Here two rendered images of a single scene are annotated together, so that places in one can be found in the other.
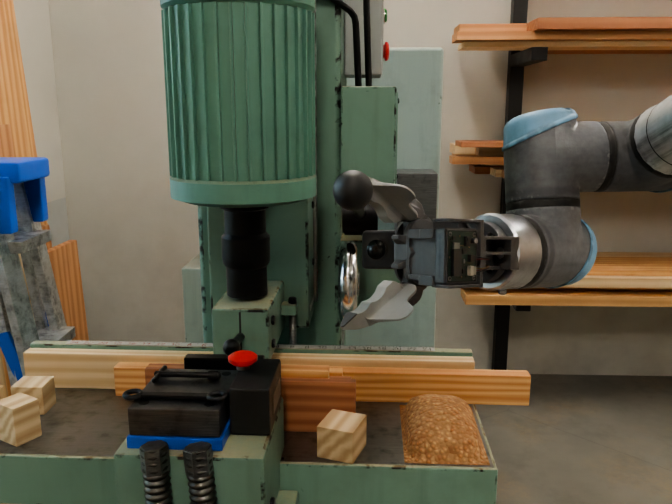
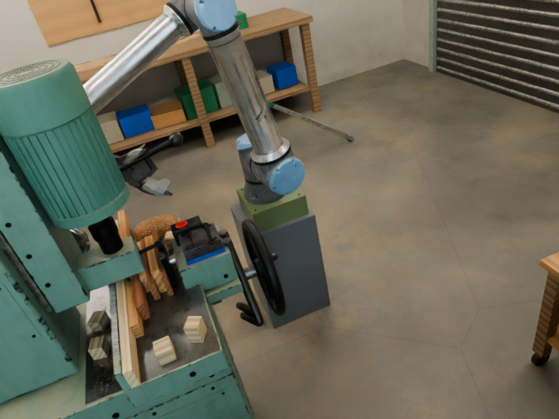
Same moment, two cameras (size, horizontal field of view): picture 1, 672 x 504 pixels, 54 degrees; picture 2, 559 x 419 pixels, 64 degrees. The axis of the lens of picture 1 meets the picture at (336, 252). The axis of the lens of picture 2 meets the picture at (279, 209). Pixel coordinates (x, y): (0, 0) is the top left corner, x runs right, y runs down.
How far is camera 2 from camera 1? 133 cm
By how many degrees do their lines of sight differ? 96
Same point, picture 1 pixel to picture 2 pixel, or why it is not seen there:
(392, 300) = (155, 184)
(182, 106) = (104, 163)
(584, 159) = not seen: hidden behind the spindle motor
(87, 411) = (165, 332)
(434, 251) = (145, 163)
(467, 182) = not seen: outside the picture
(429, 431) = (169, 220)
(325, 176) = not seen: hidden behind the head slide
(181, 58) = (93, 141)
